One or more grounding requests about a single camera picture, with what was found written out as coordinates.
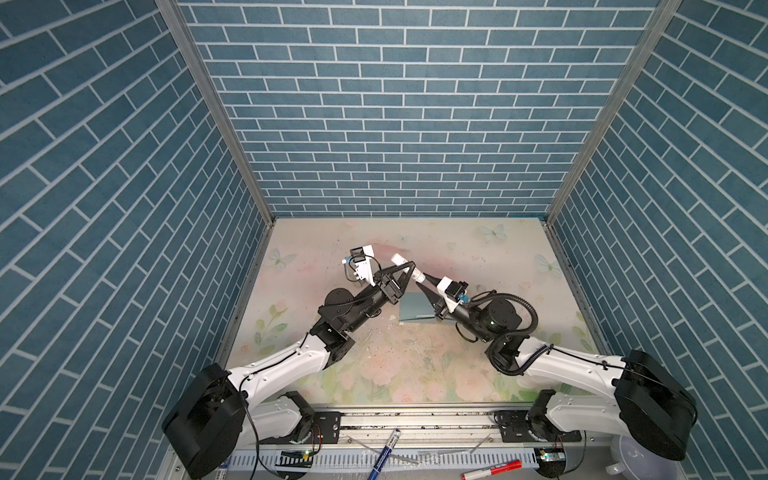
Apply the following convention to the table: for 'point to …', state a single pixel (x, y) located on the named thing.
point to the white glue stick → (417, 274)
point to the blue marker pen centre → (384, 455)
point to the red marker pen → (492, 470)
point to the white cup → (638, 463)
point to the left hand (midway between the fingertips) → (414, 269)
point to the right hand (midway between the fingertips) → (422, 273)
